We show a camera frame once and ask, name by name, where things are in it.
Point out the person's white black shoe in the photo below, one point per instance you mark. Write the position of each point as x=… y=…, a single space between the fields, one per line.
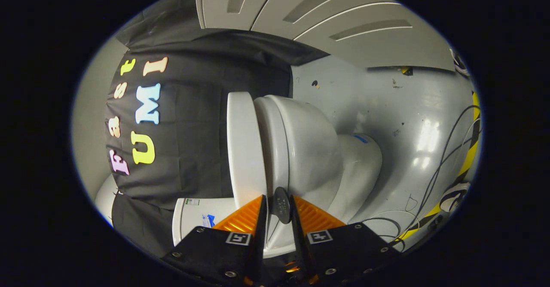
x=457 y=190

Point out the black backdrop cloth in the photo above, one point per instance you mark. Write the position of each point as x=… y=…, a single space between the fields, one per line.
x=193 y=149

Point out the yellow black floor tape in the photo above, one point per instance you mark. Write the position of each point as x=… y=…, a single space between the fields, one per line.
x=470 y=154

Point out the white ceramic toilet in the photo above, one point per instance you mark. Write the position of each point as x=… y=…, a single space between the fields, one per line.
x=318 y=149

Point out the white toilet seat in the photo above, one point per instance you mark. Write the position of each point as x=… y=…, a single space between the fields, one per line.
x=275 y=149

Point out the white toilet lid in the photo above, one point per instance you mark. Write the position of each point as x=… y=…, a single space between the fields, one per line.
x=245 y=149

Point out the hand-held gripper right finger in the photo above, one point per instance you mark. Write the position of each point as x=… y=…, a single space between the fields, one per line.
x=298 y=239

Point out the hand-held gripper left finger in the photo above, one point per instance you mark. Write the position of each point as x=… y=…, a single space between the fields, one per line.
x=260 y=239

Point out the white grey slotted cabinet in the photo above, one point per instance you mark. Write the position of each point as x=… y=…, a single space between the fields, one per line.
x=300 y=7

